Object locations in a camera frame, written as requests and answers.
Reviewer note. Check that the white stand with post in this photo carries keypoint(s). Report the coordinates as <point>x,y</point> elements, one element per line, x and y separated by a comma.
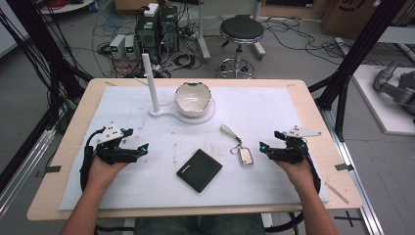
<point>150,81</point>

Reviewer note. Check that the person's right hand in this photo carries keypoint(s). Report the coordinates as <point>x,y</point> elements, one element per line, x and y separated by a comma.
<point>298,174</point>

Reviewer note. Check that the thin wooden stick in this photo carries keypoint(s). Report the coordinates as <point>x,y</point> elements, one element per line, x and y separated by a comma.
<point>336,193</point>

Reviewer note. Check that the white box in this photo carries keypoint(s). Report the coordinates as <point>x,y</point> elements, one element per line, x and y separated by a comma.
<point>151,9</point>

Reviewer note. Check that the round white table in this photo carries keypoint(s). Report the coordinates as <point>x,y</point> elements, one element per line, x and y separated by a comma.
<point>65,6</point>

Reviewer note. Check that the small white power supply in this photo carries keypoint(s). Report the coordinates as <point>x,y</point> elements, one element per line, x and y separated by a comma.
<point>130,47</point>
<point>116,45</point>

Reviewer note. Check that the white shell-shaped bowl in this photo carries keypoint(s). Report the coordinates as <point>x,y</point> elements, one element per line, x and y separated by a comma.
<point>192,98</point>

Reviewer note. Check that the black square wallet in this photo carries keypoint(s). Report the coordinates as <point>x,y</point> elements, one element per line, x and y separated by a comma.
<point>199,170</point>

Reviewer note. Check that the cardboard box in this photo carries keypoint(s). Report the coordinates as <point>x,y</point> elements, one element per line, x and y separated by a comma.
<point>352,16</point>

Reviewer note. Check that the person's left hand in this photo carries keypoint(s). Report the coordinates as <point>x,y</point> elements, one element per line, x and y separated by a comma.
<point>102,173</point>

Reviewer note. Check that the white board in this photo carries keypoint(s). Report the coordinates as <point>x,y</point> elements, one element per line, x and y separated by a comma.
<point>375,111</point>

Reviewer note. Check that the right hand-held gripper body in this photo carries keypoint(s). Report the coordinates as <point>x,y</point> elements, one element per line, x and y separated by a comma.
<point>292,153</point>

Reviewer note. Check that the black computer tower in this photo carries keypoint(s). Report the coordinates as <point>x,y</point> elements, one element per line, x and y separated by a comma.
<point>169,29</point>
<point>148,39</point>

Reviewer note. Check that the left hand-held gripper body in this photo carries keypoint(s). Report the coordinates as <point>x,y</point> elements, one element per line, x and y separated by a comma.
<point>111,153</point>

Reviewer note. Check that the black round stool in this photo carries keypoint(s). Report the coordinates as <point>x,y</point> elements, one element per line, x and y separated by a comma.
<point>242,29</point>

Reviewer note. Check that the white table mat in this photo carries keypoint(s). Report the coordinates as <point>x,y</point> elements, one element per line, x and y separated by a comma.
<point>163,182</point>

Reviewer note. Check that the aluminium rail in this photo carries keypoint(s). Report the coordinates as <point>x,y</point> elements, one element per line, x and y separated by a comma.
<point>355,182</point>
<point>23,173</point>

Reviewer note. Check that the white metal table leg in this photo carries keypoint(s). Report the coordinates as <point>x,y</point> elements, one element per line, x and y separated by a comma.
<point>203,32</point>
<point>258,45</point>

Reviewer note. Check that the black tape piece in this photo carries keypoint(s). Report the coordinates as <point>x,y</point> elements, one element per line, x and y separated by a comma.
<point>54,169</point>
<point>344,167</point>

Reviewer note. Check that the person's legs in jeans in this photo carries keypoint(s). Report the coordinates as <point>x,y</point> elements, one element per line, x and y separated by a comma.
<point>199,225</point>

